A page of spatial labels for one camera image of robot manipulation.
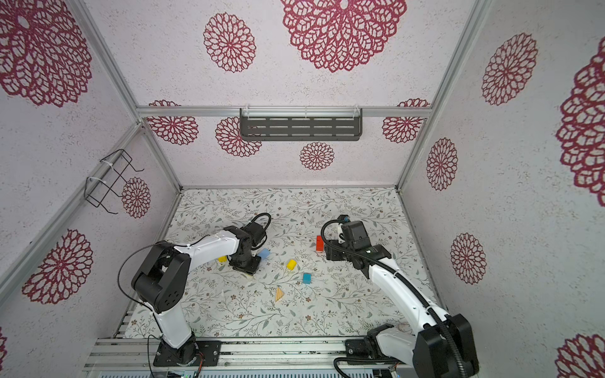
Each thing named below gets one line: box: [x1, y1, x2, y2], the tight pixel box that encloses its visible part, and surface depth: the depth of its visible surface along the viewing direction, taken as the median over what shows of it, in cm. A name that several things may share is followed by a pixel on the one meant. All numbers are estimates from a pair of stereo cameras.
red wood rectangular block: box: [315, 235, 324, 252], surface depth 100 cm
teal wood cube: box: [302, 272, 313, 285], surface depth 91 cm
